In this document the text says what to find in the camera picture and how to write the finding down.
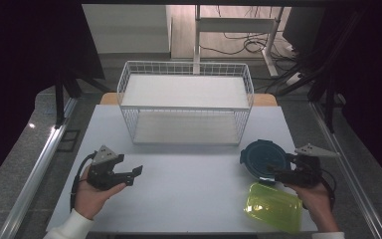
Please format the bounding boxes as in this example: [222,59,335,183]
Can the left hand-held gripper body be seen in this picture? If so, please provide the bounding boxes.
[87,144,126,192]

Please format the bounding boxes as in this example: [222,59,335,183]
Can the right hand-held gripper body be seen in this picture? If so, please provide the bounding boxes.
[274,142,341,189]

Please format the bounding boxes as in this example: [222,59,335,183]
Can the round dark blue lidded container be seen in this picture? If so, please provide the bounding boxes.
[239,138,293,185]

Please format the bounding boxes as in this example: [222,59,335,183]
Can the yellow-green rectangular plastic container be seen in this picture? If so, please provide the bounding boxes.
[243,181,303,234]

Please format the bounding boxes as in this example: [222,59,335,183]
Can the white wire shelf rack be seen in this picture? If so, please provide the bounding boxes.
[116,60,256,147]

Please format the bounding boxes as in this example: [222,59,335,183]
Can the person's left hand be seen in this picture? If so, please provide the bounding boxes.
[74,164,127,221]

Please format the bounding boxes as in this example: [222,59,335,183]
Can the person's right hand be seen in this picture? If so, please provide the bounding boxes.
[284,180,338,223]

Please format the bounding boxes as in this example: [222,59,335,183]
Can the wooden table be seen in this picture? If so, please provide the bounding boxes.
[98,92,279,108]

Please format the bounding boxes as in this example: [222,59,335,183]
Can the white power strip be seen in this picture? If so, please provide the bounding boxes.
[286,71,305,87]

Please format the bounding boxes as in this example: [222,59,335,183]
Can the black curtain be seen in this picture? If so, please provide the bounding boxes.
[311,0,382,187]
[0,0,106,195]

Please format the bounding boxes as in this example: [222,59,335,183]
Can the white cabinet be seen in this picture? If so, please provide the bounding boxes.
[82,3,173,55]

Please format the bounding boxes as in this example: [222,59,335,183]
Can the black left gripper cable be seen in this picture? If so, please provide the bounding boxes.
[69,150,97,213]

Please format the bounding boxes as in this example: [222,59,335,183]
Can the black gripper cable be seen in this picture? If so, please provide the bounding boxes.
[69,150,97,213]
[320,168,338,212]

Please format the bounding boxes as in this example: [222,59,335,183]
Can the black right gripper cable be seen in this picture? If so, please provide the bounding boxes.
[320,168,338,212]

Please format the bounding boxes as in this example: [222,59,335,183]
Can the aluminium rail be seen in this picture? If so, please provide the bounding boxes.
[0,97,80,239]
[308,101,382,239]

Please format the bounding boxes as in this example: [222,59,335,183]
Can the black stand with cables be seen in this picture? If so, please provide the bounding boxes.
[277,9,362,134]

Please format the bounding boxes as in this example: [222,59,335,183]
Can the black floor cables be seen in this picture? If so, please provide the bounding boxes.
[199,5,300,58]

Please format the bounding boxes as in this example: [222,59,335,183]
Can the white metal desk frame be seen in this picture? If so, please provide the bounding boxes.
[193,4,286,78]

